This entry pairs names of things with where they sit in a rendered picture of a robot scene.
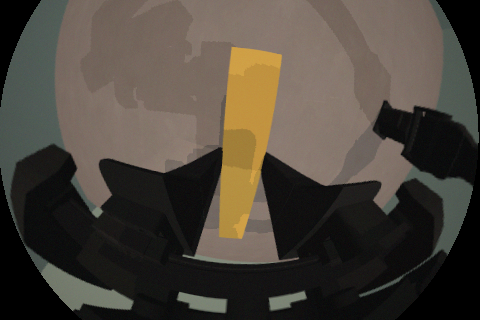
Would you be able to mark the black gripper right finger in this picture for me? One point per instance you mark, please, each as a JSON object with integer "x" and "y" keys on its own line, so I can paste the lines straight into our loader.
{"x": 298, "y": 206}

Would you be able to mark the yellow wooden beam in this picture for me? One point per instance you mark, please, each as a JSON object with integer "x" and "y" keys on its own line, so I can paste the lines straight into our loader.
{"x": 249, "y": 108}

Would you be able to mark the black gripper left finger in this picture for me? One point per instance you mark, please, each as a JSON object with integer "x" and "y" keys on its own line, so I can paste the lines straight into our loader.
{"x": 184, "y": 194}

